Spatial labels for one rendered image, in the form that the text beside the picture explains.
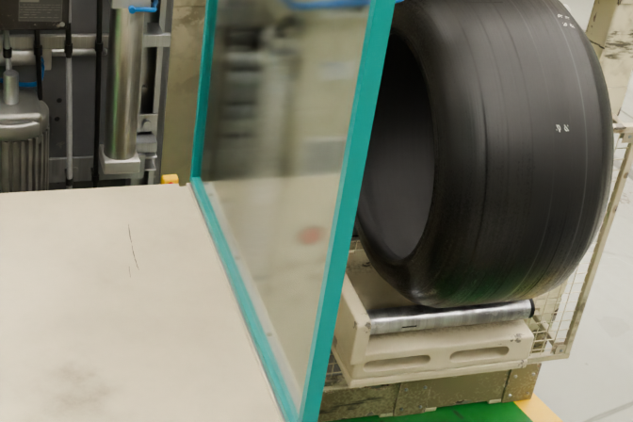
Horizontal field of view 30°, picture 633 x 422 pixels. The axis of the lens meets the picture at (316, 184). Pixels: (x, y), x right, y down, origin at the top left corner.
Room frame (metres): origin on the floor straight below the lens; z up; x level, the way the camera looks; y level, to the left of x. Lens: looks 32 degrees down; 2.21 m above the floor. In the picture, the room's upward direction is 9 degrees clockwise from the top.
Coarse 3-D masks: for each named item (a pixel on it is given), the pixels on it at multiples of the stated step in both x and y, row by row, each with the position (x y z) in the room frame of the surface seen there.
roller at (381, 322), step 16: (480, 304) 1.74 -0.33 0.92; (496, 304) 1.75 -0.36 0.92; (512, 304) 1.76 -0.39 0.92; (528, 304) 1.77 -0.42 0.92; (384, 320) 1.66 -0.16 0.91; (400, 320) 1.67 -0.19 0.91; (416, 320) 1.68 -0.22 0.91; (432, 320) 1.69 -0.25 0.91; (448, 320) 1.70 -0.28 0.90; (464, 320) 1.71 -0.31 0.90; (480, 320) 1.72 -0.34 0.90; (496, 320) 1.74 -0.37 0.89
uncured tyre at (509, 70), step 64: (448, 0) 1.82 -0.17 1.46; (512, 0) 1.85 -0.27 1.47; (384, 64) 2.09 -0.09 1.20; (448, 64) 1.70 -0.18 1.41; (512, 64) 1.70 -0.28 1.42; (576, 64) 1.75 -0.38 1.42; (384, 128) 2.08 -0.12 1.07; (448, 128) 1.64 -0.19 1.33; (512, 128) 1.63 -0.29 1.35; (576, 128) 1.67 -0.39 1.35; (384, 192) 2.00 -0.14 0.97; (448, 192) 1.59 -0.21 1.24; (512, 192) 1.59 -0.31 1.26; (576, 192) 1.63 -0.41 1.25; (384, 256) 1.74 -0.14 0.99; (448, 256) 1.58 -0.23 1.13; (512, 256) 1.59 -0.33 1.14; (576, 256) 1.64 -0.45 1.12
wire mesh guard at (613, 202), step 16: (624, 128) 2.38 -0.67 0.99; (624, 160) 2.41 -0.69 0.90; (624, 176) 2.40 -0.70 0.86; (608, 208) 2.41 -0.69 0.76; (608, 224) 2.40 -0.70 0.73; (592, 256) 2.41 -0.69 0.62; (592, 272) 2.40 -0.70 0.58; (560, 288) 2.38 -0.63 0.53; (544, 304) 2.37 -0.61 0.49; (576, 304) 2.41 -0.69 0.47; (560, 320) 2.39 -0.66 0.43; (576, 320) 2.40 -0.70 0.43; (544, 352) 2.39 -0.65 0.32; (336, 384) 2.16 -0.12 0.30
